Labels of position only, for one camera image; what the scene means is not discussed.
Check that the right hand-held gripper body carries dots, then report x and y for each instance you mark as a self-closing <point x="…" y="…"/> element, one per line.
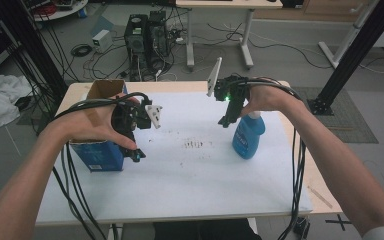
<point x="230" y="90"/>

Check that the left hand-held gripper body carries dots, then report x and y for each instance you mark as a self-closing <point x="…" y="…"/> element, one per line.
<point x="126" y="116"/>

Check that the blue spray bottle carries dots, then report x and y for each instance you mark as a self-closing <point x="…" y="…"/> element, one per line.
<point x="248" y="136"/>

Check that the person's left hand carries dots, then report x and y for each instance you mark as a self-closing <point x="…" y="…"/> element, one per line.
<point x="90" y="121"/>

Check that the person's right hand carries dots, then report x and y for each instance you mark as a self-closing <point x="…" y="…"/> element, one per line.
<point x="270" y="98"/>

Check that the blue cardboard box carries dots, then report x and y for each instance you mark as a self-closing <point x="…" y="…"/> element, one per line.
<point x="101" y="156"/>

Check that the white table mat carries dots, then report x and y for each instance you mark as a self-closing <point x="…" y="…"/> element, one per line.
<point x="193" y="186"/>

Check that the white-legged wooden desk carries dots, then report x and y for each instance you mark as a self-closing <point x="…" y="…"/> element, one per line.
<point x="228" y="20"/>

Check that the black computer tower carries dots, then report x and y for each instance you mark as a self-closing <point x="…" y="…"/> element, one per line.
<point x="136" y="43"/>
<point x="158" y="40"/>

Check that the small white box device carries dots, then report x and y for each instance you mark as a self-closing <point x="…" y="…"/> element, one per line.
<point x="101" y="40"/>

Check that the person's dark clothing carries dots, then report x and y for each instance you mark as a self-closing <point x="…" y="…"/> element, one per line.
<point x="206" y="230"/>

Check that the wooden table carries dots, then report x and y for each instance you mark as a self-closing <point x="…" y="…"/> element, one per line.
<point x="320" y="186"/>

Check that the grey floor mat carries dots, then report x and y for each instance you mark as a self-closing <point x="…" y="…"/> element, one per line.
<point x="350" y="120"/>

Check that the round white table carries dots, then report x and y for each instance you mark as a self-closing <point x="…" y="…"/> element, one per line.
<point x="60" y="8"/>

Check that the white cloth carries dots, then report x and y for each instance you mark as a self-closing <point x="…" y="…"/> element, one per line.
<point x="0" y="100"/>

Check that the black metal stand with base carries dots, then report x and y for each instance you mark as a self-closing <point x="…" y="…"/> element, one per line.
<point x="353" y="56"/>

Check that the white metal stand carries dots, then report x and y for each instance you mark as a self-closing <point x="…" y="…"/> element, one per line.
<point x="346" y="36"/>

